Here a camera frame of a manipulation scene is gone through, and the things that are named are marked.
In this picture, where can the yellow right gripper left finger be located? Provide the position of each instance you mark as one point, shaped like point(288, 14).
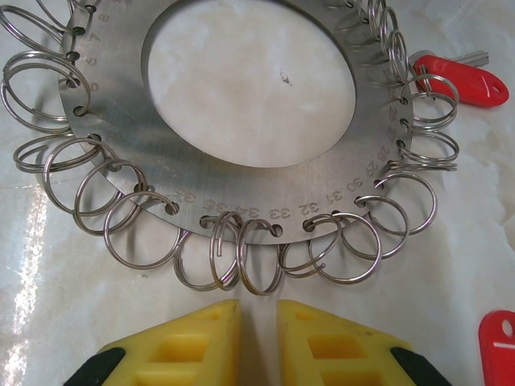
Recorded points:
point(189, 342)

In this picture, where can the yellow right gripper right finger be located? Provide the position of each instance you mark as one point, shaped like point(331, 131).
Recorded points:
point(346, 342)

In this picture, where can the red plastic key tag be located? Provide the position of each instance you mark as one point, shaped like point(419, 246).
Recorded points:
point(475, 82)
point(499, 333)

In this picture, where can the steel disc with split rings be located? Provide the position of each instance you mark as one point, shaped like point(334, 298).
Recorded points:
point(249, 189)

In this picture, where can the silver metal key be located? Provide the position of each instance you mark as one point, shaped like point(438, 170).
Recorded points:
point(476, 57)

